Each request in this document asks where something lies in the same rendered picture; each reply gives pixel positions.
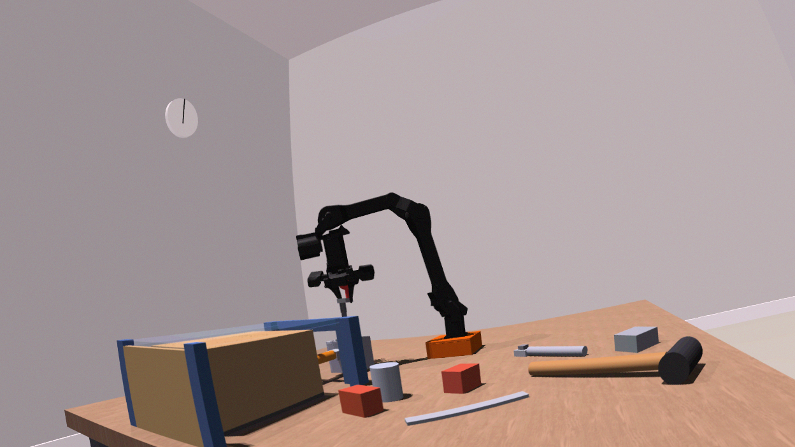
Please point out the mallet with wooden handle and black head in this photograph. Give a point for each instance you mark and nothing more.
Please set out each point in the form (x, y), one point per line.
(674, 366)

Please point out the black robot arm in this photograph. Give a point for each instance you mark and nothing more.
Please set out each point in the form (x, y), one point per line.
(418, 219)

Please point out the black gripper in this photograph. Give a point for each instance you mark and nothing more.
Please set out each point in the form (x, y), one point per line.
(365, 273)

